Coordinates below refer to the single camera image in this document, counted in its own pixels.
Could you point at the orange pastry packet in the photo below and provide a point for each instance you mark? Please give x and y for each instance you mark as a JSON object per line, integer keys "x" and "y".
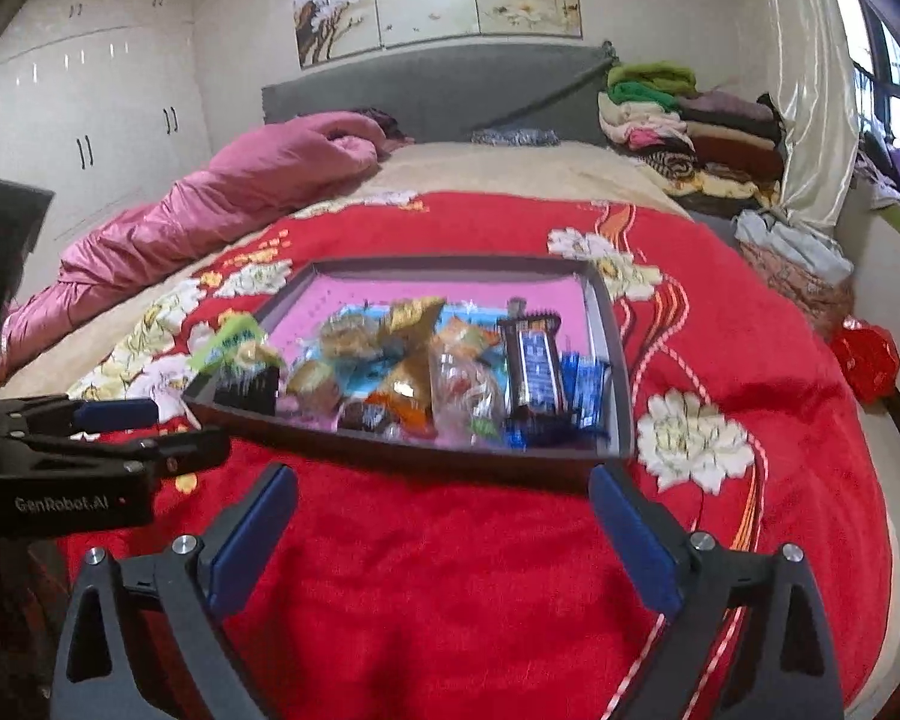
{"x": 466, "y": 339}
{"x": 405, "y": 392}

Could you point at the clear yellow pastry packet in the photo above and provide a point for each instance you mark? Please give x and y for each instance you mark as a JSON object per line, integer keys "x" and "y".
{"x": 314, "y": 387}

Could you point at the black snack packet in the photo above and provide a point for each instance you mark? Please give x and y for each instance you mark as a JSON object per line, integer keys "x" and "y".
{"x": 248, "y": 386}

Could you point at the dark brown candy packet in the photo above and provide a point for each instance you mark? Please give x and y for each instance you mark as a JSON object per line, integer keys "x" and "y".
{"x": 359, "y": 416}

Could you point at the Snickers bar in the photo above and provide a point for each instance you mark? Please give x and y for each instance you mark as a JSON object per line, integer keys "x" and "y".
{"x": 536, "y": 388}

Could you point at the pink book with blue label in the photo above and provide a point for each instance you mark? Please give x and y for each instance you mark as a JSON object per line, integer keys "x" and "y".
{"x": 292, "y": 325}

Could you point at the red plastic bag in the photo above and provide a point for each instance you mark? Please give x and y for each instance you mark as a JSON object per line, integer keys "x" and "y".
{"x": 868, "y": 357}

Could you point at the dark patterned pillow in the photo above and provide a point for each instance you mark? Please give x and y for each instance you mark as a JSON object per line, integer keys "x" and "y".
{"x": 518, "y": 137}

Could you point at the pink quilt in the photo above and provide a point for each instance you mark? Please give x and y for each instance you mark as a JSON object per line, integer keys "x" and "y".
{"x": 254, "y": 180}

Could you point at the grey headboard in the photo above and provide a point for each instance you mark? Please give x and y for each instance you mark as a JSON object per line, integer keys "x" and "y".
{"x": 445, "y": 94}

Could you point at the clear red pastry packet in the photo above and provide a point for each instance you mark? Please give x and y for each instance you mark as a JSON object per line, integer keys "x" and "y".
{"x": 467, "y": 403}

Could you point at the blue snack packet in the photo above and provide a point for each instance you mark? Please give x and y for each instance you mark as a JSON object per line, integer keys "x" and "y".
{"x": 586, "y": 385}

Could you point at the white wardrobe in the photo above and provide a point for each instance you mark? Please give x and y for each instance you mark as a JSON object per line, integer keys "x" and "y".
{"x": 98, "y": 104}

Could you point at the cream curtain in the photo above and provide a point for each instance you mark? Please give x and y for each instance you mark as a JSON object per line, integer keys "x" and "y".
{"x": 813, "y": 87}

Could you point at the red floral blanket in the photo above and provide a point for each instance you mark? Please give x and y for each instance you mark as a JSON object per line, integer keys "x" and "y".
{"x": 429, "y": 589}

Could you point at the gold snack packet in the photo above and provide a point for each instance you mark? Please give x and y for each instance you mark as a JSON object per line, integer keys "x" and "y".
{"x": 410, "y": 323}

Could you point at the pile of folded clothes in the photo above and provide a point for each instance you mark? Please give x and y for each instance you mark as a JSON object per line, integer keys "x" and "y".
{"x": 710, "y": 150}

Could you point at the green snack packet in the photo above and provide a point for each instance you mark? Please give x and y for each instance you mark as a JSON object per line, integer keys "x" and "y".
{"x": 223, "y": 345}

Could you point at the beige bed sheet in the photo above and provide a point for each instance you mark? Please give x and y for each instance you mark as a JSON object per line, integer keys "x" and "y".
{"x": 571, "y": 172}

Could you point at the round pastry clear packet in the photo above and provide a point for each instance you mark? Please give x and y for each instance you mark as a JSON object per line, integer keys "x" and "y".
{"x": 350, "y": 336}

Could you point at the grey clothes heap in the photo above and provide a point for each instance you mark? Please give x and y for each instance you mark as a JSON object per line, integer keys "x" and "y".
{"x": 799, "y": 244}

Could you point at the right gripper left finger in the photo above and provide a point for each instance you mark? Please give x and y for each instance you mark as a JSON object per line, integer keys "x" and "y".
{"x": 146, "y": 625}

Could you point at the grey tray box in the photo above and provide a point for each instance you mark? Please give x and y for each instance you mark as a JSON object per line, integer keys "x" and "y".
{"x": 527, "y": 448}

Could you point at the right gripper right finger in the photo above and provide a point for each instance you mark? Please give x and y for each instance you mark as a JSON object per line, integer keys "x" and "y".
{"x": 762, "y": 614}

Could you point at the window with black frame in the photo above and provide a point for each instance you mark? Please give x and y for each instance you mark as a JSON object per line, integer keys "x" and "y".
{"x": 875, "y": 55}

